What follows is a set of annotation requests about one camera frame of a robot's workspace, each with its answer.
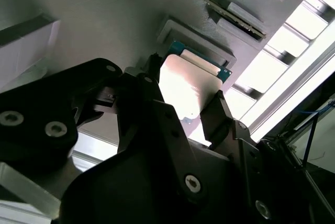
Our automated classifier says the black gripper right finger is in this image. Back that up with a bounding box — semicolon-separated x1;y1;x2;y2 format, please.
200;90;330;224

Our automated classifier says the silver topped CPU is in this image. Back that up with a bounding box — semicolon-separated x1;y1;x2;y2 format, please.
158;40;233;128

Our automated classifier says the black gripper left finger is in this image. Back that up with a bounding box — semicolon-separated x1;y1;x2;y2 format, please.
0;53;210;207

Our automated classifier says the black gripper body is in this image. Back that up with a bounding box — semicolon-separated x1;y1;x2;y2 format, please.
60;140;256;224

